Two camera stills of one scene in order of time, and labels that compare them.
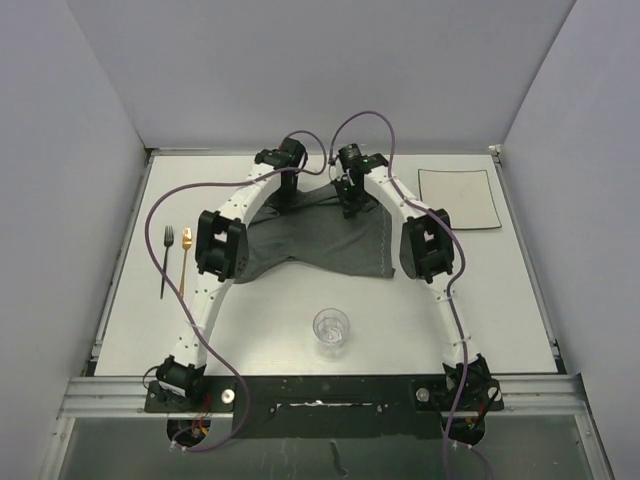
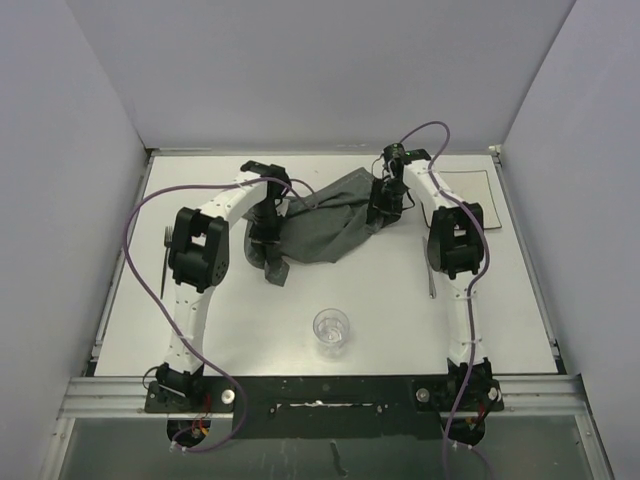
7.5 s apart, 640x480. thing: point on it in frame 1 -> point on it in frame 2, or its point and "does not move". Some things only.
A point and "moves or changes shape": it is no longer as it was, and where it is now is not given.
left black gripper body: [287, 193] -> [266, 224]
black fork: [168, 241] does not move
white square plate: [466, 195] does not move
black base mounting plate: [350, 406] does not move
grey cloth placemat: [318, 232] moves or changes shape
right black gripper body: [351, 198] -> [386, 198]
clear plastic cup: [331, 328] does not move
